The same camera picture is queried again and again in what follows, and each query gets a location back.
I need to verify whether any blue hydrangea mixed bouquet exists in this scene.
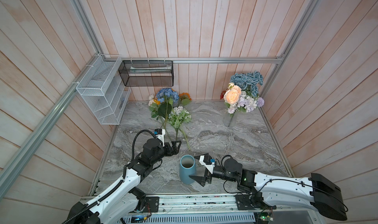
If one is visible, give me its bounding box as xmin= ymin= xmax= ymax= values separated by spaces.
xmin=148 ymin=88 xmax=180 ymax=129

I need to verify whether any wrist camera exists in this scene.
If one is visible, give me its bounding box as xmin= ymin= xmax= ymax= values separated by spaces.
xmin=205 ymin=154 xmax=216 ymax=174
xmin=154 ymin=129 xmax=165 ymax=147

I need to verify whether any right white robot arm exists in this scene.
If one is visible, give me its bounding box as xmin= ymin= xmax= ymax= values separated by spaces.
xmin=190 ymin=154 xmax=348 ymax=221

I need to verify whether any black mesh basket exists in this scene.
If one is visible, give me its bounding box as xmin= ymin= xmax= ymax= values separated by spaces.
xmin=118 ymin=60 xmax=174 ymax=87

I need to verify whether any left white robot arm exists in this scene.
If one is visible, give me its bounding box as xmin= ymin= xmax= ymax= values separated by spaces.
xmin=64 ymin=138 xmax=182 ymax=224

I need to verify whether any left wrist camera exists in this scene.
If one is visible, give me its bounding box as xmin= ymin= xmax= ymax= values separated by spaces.
xmin=154 ymin=129 xmax=165 ymax=147

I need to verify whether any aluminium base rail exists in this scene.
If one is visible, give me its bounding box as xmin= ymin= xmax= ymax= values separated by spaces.
xmin=78 ymin=193 xmax=314 ymax=224

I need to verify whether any red sunflower stem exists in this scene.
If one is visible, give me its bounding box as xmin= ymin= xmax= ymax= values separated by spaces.
xmin=220 ymin=90 xmax=227 ymax=100

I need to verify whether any teal ceramic vase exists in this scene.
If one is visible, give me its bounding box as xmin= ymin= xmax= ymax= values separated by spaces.
xmin=179 ymin=155 xmax=196 ymax=185

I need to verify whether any white wire mesh shelf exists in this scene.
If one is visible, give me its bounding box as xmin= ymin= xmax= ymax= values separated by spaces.
xmin=76 ymin=54 xmax=131 ymax=125

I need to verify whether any peach rose stem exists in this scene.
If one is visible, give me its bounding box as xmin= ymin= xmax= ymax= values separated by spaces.
xmin=223 ymin=83 xmax=242 ymax=105

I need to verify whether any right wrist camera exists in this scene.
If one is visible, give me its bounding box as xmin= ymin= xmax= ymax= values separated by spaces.
xmin=205 ymin=154 xmax=216 ymax=174

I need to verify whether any pink white hydrangea bouquet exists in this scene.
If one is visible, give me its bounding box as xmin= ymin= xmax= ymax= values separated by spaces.
xmin=224 ymin=96 xmax=265 ymax=114

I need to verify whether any teal blue rose bouquet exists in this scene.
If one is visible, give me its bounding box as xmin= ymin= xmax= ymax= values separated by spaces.
xmin=230 ymin=71 xmax=264 ymax=97

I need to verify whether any green leafy flower bunch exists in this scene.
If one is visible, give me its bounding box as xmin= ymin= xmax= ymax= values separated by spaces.
xmin=168 ymin=106 xmax=192 ymax=150

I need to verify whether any orange flower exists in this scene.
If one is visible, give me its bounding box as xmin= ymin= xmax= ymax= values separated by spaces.
xmin=179 ymin=93 xmax=192 ymax=106

